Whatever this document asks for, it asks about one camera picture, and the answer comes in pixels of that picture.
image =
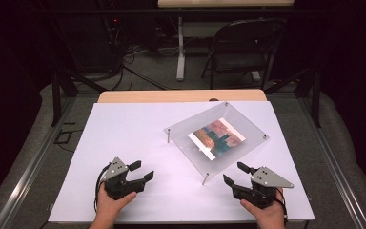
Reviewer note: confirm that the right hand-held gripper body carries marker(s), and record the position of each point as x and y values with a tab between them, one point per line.
267	179

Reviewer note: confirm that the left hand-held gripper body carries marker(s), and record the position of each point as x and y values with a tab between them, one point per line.
116	171

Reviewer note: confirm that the painting print photo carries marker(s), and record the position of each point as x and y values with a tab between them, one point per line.
217	138

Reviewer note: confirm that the clear acrylic photo frame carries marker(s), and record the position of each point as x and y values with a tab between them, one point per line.
184	135

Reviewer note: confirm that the person's right hand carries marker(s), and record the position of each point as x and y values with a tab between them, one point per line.
271	214

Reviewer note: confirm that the person's left hand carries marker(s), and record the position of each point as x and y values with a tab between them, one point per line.
109	208

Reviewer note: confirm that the white board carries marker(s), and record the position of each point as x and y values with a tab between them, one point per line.
130	133

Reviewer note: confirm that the wooden table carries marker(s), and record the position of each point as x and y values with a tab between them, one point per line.
158	96

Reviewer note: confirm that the black metal stand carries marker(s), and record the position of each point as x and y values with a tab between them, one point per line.
56	95
315	95

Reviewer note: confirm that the black folding chair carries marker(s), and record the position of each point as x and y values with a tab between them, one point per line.
244	60

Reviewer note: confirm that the beige desk with white legs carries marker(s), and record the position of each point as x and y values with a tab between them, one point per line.
180	47

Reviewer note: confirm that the black equipment rack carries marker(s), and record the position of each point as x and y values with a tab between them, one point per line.
89	41

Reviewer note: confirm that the aluminium rail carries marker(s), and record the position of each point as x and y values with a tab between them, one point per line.
28	171
333	171

